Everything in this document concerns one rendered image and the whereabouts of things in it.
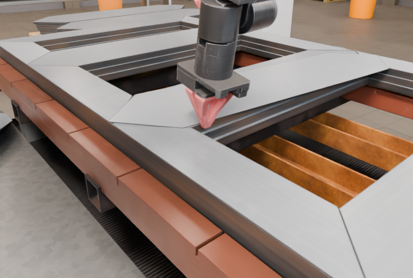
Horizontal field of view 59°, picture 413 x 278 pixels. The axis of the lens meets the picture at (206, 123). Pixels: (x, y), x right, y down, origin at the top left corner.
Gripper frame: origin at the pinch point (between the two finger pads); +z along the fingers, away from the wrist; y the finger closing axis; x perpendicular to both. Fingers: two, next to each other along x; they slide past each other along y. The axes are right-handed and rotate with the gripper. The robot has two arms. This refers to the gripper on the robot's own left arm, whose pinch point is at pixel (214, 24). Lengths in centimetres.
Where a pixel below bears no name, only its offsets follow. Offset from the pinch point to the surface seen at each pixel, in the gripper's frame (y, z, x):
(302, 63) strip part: -12.3, 12.7, -15.6
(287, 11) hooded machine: 234, 1, -316
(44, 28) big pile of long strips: 93, -10, 12
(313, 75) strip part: -20.1, 14.6, -9.1
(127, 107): -10.1, 11.3, 31.8
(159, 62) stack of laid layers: 20.3, 7.5, 5.2
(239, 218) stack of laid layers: -42, 20, 37
